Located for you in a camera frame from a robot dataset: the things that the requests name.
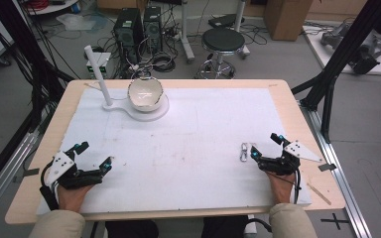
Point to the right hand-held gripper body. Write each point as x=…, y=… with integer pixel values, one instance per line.
x=282, y=164

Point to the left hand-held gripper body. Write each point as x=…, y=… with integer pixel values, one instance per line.
x=66, y=173

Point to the silver metal clip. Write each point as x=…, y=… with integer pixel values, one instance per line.
x=243, y=152

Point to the person's left hand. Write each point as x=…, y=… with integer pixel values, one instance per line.
x=71, y=198

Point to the person's right hand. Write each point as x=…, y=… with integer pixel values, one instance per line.
x=282, y=190

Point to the black tape strip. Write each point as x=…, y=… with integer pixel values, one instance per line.
x=327, y=167
x=30, y=172

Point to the thin wooden stick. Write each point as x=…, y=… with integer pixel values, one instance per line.
x=319, y=194

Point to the person's dark trouser leg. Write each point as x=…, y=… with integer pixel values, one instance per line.
x=225, y=227
x=132, y=229

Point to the white table mat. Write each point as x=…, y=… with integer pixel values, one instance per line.
x=185, y=158

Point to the white stand with pole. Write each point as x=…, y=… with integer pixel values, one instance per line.
x=99, y=76

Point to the white ceramic bowl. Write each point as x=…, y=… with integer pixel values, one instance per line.
x=144, y=94

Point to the small white box device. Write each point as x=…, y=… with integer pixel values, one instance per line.
x=98, y=64

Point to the black round stool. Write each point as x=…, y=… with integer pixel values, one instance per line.
x=223, y=40

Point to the white table leg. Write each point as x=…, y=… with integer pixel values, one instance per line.
x=187, y=33
x=241, y=29

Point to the white board with grey machine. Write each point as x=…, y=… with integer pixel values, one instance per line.
x=360, y=49

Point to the brown cardboard box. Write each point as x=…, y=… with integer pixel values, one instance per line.
x=287, y=18

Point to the clear plastic sheet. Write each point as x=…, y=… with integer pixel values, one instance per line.
x=79, y=22

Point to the black computer tower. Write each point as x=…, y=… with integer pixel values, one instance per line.
x=128, y=31
x=152, y=28

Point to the flat black pad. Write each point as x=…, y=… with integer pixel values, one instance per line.
x=225, y=21

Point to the round white table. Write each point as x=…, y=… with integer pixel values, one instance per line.
x=51, y=7

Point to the aluminium rail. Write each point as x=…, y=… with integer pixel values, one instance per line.
x=3, y=178
x=339, y=172

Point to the black metal frame strut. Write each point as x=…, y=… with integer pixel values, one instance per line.
x=339, y=56

